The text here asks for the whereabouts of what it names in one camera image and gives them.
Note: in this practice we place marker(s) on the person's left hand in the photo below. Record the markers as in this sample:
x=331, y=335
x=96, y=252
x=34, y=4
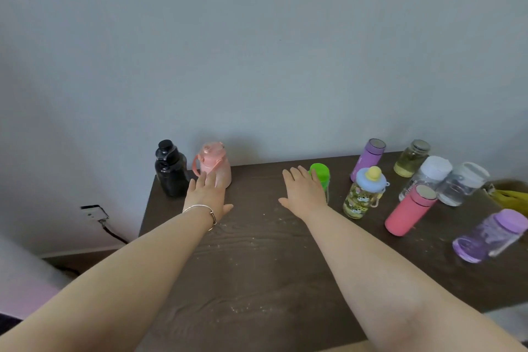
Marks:
x=206, y=199

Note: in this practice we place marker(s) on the person's right hand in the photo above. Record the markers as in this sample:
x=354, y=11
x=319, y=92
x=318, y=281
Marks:
x=305, y=197

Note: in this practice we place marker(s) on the person's right middle finger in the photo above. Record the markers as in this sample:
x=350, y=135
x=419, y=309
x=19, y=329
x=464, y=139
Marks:
x=297, y=175

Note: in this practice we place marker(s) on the person's right little finger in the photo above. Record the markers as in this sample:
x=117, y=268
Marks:
x=316, y=179

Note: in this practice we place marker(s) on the person's left thumb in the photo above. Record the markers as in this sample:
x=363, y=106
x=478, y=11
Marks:
x=226, y=209

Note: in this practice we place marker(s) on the person's right thumb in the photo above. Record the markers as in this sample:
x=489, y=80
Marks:
x=285, y=202

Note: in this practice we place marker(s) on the person's right forearm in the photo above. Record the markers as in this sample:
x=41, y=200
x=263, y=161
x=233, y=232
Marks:
x=392, y=281

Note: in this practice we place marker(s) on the person's left forearm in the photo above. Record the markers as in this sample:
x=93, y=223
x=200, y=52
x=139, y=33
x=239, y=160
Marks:
x=123, y=277

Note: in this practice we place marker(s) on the clear bottle with green lid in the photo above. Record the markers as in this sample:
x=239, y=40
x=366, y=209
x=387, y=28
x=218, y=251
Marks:
x=321, y=172

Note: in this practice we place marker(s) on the cartoon kids bottle blue lid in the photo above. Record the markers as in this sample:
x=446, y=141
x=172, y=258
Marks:
x=365, y=193

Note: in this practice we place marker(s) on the purple thermos flask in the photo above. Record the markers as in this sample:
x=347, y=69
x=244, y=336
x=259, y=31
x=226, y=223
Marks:
x=368, y=158

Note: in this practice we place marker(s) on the black water bottle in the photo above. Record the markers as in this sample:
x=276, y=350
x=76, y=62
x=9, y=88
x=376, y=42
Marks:
x=170, y=174

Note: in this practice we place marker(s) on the glass bottle with yellow liquid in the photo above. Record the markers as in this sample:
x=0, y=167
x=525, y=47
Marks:
x=410, y=160

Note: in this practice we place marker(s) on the pink thermos flask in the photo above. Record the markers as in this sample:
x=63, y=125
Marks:
x=408, y=211

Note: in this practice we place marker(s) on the clear bottle with white lid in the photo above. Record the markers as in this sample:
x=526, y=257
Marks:
x=427, y=174

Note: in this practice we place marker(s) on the transparent purple water bottle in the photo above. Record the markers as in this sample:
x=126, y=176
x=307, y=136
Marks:
x=489, y=236

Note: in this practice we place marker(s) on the yellow object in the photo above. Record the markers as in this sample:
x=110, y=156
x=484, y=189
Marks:
x=511, y=199

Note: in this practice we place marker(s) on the pink and white bedding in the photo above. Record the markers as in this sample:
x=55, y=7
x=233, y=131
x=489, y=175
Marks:
x=24, y=285

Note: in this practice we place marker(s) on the white wall socket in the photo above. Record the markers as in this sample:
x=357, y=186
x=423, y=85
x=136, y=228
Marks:
x=94, y=212

